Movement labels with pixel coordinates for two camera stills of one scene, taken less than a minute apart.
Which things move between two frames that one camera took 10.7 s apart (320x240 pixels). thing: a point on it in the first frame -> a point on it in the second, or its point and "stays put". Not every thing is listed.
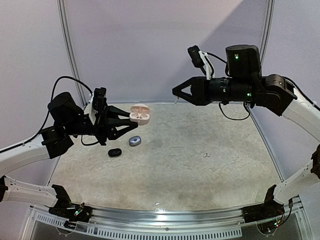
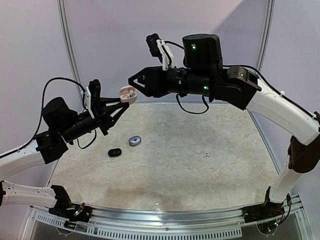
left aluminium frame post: x=69 y=46 stays put
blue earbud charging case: x=135 y=140 stays put
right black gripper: x=201 y=90 -> x=155 y=81
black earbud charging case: x=114 y=152 stays put
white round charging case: x=140 y=113 -> x=127 y=94
